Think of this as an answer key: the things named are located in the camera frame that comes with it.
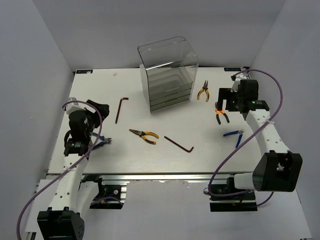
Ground orange black pliers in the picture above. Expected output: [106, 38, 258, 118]
[214, 101, 230, 125]

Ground yellow needle-nose pliers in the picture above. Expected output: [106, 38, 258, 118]
[197, 80, 210, 102]

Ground brown hex key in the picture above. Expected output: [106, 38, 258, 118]
[164, 135, 195, 153]
[115, 97, 129, 124]

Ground yellow long-nose pliers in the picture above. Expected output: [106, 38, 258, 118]
[129, 129, 159, 145]

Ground clear plastic drawer organizer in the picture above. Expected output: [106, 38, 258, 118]
[137, 36, 199, 113]

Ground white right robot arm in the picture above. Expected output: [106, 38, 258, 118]
[215, 79, 303, 200]

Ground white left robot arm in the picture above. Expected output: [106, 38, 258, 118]
[37, 97, 110, 240]

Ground blue cutters left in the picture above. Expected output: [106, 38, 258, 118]
[90, 132, 112, 150]

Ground blue cutters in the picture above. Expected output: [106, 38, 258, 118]
[223, 129, 245, 148]
[90, 132, 112, 150]

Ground blue cutters right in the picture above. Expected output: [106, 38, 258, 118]
[223, 129, 245, 148]

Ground blue label right corner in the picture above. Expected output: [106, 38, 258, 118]
[223, 67, 242, 72]

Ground blue label corner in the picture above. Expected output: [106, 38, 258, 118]
[75, 69, 93, 75]
[223, 67, 242, 72]

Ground blue label left corner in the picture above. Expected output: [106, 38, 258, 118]
[75, 69, 93, 75]

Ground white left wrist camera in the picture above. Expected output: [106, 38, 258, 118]
[64, 102, 85, 115]

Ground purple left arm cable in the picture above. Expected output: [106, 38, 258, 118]
[16, 100, 104, 240]

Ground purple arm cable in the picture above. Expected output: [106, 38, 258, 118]
[16, 100, 104, 240]
[208, 69, 284, 207]

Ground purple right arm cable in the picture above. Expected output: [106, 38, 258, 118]
[208, 69, 284, 207]

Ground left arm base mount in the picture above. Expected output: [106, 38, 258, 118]
[81, 174, 124, 210]

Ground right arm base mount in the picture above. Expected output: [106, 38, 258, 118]
[203, 172, 258, 213]

